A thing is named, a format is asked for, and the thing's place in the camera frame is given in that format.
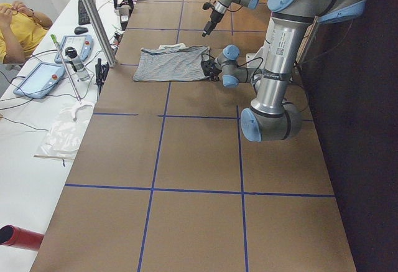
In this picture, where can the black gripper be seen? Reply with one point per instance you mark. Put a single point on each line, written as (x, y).
(213, 17)
(209, 67)

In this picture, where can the navy white striped polo shirt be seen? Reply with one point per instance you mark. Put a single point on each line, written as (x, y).
(171, 64)

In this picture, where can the black tool on table edge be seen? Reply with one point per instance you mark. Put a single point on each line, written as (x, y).
(101, 73)

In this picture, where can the black keyboard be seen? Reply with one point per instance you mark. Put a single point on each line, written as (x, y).
(83, 17)

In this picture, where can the upper teach pendant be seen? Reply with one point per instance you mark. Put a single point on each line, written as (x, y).
(83, 44)

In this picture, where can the teach pendant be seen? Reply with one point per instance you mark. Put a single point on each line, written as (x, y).
(40, 81)
(83, 44)

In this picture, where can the clear water bottle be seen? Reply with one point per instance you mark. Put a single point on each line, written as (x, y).
(77, 64)

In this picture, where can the black computer mouse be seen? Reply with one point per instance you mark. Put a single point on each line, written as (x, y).
(80, 30)

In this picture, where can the metal reacher grabber tool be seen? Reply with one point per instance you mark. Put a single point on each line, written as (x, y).
(57, 46)

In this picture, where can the clear plastic bag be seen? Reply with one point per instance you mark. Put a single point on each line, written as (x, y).
(64, 137)

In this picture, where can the lower teach pendant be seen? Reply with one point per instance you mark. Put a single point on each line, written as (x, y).
(40, 81)

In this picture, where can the person in yellow shirt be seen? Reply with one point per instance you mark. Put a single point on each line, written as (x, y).
(22, 30)

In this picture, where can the red bottle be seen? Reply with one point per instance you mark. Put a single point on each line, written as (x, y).
(16, 237)

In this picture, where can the aluminium camera mast profile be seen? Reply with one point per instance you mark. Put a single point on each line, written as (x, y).
(100, 32)

